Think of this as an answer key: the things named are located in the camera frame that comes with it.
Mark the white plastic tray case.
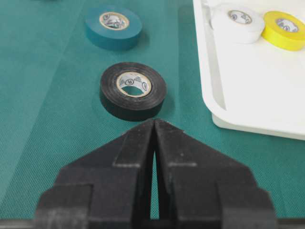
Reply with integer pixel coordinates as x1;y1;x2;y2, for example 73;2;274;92
193;0;305;140

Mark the black tape roll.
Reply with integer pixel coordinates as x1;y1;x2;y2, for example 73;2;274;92
100;62;167;121

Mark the green table cloth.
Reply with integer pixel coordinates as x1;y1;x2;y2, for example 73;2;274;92
0;0;305;219

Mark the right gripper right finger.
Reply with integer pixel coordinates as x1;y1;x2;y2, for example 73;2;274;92
154;119;277;229

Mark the yellow tape roll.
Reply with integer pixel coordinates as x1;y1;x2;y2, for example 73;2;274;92
262;11;305;51

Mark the white tape roll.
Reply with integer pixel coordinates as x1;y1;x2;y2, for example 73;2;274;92
211;3;265;44

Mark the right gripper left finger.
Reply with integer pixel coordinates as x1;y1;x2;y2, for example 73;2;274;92
35;120;154;229

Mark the teal green tape roll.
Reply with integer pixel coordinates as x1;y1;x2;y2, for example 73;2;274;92
84;5;142;50

